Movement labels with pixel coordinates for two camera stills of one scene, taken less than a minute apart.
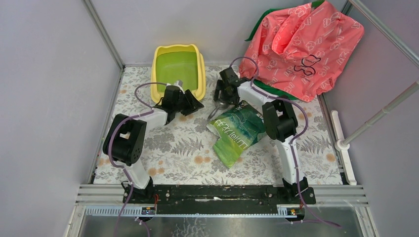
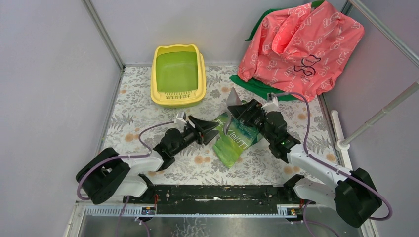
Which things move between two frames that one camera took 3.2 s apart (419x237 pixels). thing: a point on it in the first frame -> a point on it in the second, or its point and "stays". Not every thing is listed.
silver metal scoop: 219,104 -> 233,100
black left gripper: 188,100 -> 199,129
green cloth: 260,85 stays
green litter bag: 237,130 stays
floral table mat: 264,139 stays
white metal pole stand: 342,144 stays
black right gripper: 223,95 -> 247,111
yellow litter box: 183,63 stays
